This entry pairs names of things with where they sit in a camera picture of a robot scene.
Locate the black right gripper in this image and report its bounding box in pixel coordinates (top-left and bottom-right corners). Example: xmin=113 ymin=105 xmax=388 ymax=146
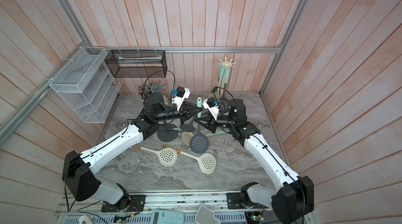
xmin=196 ymin=112 xmax=237 ymax=136

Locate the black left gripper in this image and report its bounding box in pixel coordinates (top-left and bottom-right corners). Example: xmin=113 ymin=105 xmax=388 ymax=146
xmin=154 ymin=100 xmax=203 ymax=125

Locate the grey skimmer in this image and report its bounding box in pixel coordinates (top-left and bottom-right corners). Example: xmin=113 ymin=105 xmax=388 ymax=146
xmin=189 ymin=97 xmax=210 ymax=154
xmin=180 ymin=117 xmax=195 ymax=132

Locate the grey skimmer front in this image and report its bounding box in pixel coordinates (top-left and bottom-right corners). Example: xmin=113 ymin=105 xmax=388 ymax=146
xmin=189 ymin=97 xmax=210 ymax=154

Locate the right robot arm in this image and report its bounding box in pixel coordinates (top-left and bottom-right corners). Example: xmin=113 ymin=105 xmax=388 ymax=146
xmin=196 ymin=98 xmax=314 ymax=224

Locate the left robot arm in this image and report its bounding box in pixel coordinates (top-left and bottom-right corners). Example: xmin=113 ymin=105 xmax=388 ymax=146
xmin=62 ymin=90 xmax=203 ymax=211

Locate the cream skimmer under pile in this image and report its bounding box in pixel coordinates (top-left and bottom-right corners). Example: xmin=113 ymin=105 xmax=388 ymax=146
xmin=181 ymin=131 xmax=226 ymax=145

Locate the grey utensil rack stand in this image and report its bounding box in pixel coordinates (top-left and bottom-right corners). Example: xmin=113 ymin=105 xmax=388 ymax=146
xmin=150 ymin=80 xmax=179 ymax=142

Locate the cream skimmer centre front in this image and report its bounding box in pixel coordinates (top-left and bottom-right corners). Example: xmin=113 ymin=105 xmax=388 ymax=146
xmin=174 ymin=148 xmax=217 ymax=174

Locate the large cream skimmer left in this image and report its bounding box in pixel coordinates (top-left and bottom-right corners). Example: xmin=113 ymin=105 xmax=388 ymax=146
xmin=134 ymin=145 xmax=178 ymax=167

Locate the cream utensil rack stand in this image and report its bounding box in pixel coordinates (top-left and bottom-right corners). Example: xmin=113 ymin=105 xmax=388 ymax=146
xmin=219 ymin=57 xmax=236 ymax=88

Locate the mint green pencil sharpener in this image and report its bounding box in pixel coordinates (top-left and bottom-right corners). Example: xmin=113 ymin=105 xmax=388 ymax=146
xmin=162 ymin=95 xmax=171 ymax=107

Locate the bundle of pencils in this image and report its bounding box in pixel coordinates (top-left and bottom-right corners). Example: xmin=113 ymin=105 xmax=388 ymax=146
xmin=137 ymin=83 xmax=151 ymax=100

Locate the grey calculator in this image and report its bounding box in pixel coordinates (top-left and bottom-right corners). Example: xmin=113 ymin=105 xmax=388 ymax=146
xmin=150 ymin=209 xmax=184 ymax=224

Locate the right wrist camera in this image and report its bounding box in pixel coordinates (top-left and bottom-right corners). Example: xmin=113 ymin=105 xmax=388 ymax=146
xmin=203 ymin=97 xmax=219 ymax=120

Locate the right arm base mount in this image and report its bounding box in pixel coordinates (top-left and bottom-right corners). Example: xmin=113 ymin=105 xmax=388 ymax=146
xmin=226 ymin=182 xmax=272 ymax=209

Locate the black mesh wall basket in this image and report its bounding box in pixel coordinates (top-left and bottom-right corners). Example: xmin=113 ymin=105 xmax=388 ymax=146
xmin=105 ymin=49 xmax=167 ymax=78

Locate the aluminium rail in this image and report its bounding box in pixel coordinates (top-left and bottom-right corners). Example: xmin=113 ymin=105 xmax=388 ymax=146
xmin=56 ymin=189 xmax=316 ymax=214

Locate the white wire mesh shelf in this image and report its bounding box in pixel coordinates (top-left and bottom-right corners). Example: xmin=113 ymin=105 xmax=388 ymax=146
xmin=50 ymin=47 xmax=121 ymax=124

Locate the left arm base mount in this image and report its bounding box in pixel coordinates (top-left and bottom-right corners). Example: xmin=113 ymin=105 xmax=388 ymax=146
xmin=101 ymin=194 xmax=146 ymax=212

